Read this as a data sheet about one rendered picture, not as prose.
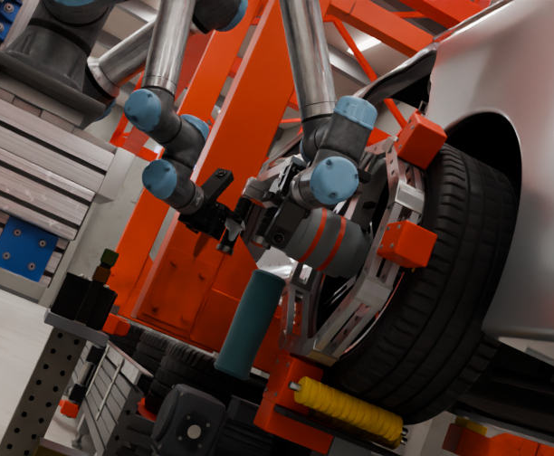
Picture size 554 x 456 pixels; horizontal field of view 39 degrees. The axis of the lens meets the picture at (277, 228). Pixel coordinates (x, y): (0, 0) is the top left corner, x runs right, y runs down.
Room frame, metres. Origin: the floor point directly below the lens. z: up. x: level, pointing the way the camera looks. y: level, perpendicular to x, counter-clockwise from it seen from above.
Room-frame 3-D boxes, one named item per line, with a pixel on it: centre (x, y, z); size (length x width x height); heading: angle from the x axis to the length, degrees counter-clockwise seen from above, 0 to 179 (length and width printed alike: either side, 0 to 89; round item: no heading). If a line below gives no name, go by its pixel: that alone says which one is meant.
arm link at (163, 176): (1.68, 0.26, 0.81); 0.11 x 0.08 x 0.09; 148
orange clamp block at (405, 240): (1.52, -0.25, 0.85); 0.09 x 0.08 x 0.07; 14
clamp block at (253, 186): (1.94, 0.07, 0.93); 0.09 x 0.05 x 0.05; 104
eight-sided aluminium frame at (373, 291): (1.83, -0.17, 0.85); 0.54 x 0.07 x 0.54; 14
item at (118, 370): (3.51, 0.46, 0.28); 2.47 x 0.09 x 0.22; 14
